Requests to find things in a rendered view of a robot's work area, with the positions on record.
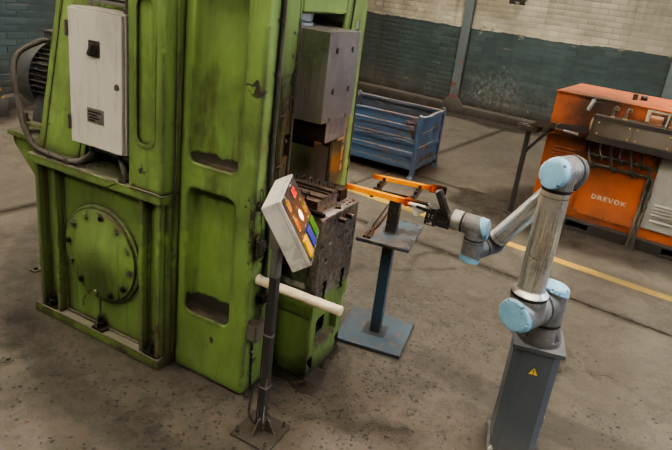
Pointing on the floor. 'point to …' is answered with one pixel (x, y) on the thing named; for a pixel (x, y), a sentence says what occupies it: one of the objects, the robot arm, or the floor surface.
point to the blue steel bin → (397, 132)
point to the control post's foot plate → (274, 431)
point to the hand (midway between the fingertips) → (411, 201)
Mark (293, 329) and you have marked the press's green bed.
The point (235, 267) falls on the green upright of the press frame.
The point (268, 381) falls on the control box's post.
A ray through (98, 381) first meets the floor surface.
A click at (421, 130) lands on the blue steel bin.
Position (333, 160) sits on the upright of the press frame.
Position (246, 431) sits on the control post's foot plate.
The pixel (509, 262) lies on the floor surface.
